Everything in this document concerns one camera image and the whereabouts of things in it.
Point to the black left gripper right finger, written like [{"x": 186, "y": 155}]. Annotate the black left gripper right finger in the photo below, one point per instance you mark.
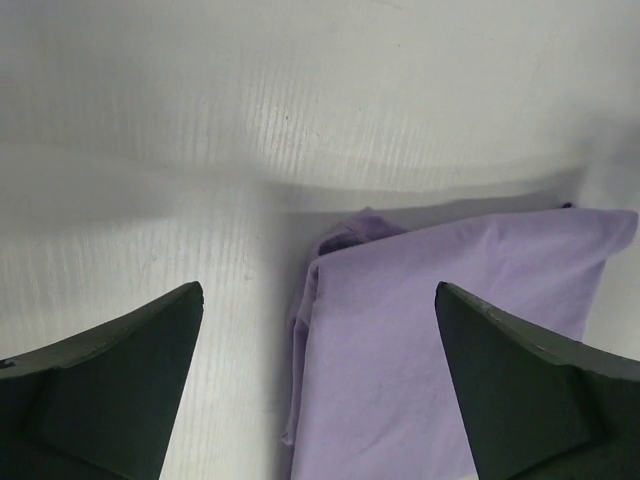
[{"x": 536, "y": 404}]

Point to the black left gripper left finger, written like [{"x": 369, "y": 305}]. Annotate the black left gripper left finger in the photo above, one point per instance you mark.
[{"x": 101, "y": 404}]

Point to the lavender t shirt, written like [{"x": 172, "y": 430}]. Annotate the lavender t shirt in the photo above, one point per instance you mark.
[{"x": 372, "y": 397}]

